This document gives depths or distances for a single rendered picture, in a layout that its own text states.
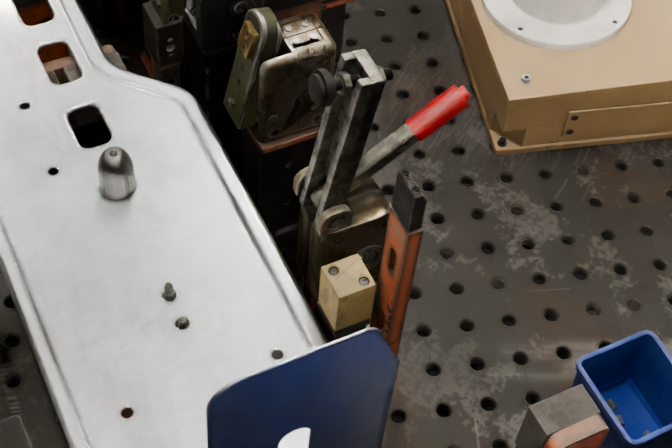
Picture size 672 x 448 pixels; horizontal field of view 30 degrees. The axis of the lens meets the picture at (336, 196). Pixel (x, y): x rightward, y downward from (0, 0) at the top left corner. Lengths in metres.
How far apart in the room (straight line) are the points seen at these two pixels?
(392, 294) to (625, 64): 0.65
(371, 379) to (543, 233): 0.83
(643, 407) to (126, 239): 0.61
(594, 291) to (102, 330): 0.65
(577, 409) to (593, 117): 0.79
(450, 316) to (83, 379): 0.53
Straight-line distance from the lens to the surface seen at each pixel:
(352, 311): 1.01
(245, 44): 1.13
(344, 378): 0.68
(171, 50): 1.30
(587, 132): 1.58
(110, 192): 1.11
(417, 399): 1.36
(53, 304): 1.06
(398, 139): 1.02
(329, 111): 0.97
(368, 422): 0.75
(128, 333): 1.04
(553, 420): 0.80
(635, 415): 1.40
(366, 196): 1.06
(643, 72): 1.55
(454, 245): 1.47
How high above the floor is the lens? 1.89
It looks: 53 degrees down
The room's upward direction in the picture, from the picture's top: 6 degrees clockwise
